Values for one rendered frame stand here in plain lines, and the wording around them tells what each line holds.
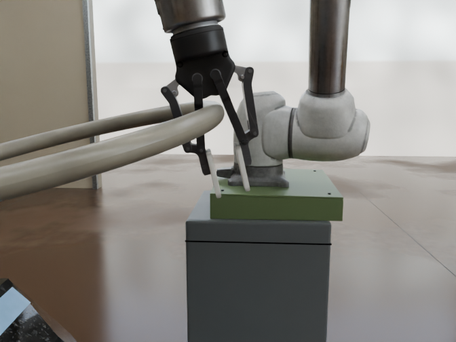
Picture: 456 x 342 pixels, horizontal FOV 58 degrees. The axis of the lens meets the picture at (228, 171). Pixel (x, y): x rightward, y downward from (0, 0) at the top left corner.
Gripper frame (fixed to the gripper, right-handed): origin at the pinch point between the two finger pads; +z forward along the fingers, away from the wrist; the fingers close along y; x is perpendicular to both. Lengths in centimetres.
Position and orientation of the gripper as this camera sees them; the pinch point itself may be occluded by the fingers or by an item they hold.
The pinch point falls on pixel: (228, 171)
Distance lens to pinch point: 61.2
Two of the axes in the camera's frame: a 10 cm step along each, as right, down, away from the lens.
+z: 2.2, 9.5, 2.3
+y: -9.7, 2.3, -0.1
